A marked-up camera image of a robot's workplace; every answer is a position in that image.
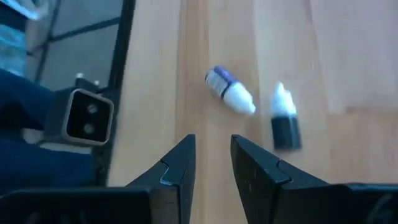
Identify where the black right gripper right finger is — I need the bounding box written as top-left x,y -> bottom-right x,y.
229,134 -> 332,224

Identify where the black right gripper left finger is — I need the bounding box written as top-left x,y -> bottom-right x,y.
124,133 -> 197,224

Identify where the small black food coloring bottle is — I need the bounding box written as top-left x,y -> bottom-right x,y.
269,81 -> 302,151

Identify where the small purple food coloring bottle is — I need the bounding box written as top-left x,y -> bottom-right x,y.
204,64 -> 257,116

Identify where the dark blue fabric object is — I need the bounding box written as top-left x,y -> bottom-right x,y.
0,68 -> 96,195

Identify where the light blue object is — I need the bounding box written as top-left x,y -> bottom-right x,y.
0,23 -> 28,77

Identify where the black aluminium table frame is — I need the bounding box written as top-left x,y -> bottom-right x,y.
90,0 -> 137,187

